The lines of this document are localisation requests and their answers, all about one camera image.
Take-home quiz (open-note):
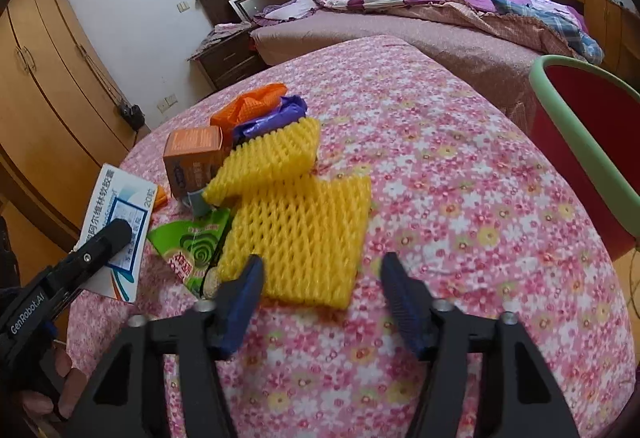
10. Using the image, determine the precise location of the pink floral tablecloth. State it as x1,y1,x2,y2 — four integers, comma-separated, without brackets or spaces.
122,36,637,437

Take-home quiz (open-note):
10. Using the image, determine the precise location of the wooden bed with headboard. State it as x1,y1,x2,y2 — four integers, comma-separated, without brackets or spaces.
195,0,591,130

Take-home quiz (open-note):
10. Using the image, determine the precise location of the purple plastic wrapper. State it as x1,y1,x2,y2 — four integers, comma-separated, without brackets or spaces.
232,95,307,147

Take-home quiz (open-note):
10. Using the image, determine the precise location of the blue plaid clothing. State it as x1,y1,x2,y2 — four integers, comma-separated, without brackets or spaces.
491,0,604,65

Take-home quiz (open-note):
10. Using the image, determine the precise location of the black plug on wall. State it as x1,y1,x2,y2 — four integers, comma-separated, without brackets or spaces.
117,100,145,132

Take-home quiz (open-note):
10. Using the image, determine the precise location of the orange cardboard box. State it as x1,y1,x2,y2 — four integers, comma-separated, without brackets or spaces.
163,125,228,199

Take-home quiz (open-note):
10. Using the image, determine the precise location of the small orange peel piece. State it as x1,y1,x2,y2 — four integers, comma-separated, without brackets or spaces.
153,185,168,212

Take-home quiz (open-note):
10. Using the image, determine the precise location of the person's left hand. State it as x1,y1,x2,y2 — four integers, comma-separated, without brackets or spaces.
20,345,87,421

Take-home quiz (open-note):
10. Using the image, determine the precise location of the large yellow foam net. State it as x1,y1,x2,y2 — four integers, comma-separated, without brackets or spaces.
218,175,371,310

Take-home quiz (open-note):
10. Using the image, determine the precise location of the small yellow foam net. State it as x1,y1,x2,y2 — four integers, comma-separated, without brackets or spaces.
202,117,321,206

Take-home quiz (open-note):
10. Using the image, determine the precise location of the dark wooden nightstand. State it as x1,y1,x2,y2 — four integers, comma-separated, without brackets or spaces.
190,30,267,92

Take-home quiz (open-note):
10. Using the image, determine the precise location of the red bucket green rim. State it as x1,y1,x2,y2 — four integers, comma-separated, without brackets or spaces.
528,55,639,261

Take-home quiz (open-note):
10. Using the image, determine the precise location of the wooden wardrobe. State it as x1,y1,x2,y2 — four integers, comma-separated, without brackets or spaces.
1,0,149,251

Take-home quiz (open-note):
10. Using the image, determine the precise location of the green snack wrapper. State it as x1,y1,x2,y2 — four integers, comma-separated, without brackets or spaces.
148,209,232,297

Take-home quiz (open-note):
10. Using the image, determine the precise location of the white blue medicine box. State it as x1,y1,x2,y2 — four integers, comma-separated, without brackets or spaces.
78,164,157,304

